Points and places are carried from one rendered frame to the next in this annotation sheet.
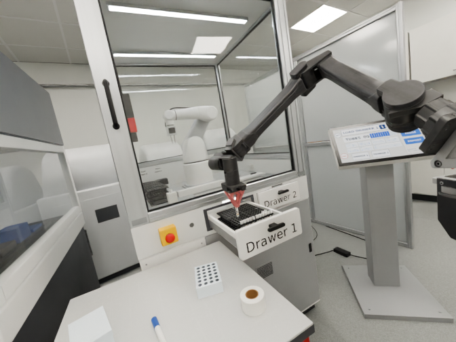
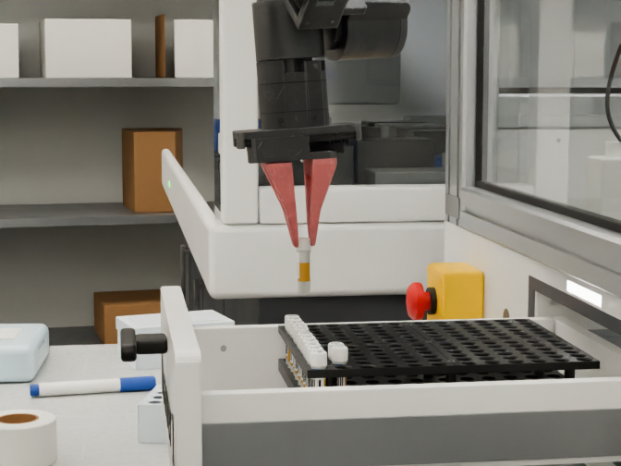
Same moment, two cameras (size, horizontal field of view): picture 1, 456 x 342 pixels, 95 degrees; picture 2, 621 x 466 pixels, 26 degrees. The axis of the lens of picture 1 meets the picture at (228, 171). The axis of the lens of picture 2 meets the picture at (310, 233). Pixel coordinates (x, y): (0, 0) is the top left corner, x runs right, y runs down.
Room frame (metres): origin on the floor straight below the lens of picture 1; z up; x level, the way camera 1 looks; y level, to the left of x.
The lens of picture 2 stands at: (1.15, -1.08, 1.12)
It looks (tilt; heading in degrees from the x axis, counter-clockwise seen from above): 7 degrees down; 107
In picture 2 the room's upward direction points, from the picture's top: straight up
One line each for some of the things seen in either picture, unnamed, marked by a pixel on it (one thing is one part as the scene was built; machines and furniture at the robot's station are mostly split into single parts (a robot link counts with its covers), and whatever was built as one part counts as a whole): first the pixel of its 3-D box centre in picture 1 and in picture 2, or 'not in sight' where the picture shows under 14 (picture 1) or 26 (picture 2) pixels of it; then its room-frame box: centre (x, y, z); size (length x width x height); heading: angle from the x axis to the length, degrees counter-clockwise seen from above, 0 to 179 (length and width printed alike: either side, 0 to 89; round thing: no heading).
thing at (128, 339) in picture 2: (274, 226); (143, 344); (0.72, -0.13, 0.91); 0.07 x 0.04 x 0.01; 115
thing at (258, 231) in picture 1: (271, 232); (178, 383); (0.75, -0.12, 0.87); 0.29 x 0.02 x 0.11; 115
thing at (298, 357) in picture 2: (255, 219); (303, 349); (0.83, -0.08, 0.90); 0.18 x 0.02 x 0.01; 115
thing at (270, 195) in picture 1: (279, 196); not in sight; (1.17, -0.27, 0.87); 0.29 x 0.02 x 0.11; 115
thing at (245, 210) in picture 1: (243, 219); (428, 380); (0.93, -0.04, 0.87); 0.22 x 0.18 x 0.06; 25
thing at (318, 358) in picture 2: not in sight; (318, 382); (0.87, -0.15, 0.89); 0.01 x 0.01 x 0.05
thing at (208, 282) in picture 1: (207, 278); (209, 414); (0.67, 0.13, 0.78); 0.12 x 0.08 x 0.04; 11
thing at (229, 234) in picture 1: (243, 219); (439, 386); (0.93, -0.03, 0.86); 0.40 x 0.26 x 0.06; 25
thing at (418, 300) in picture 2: (169, 237); (421, 300); (0.85, 0.29, 0.88); 0.04 x 0.03 x 0.04; 115
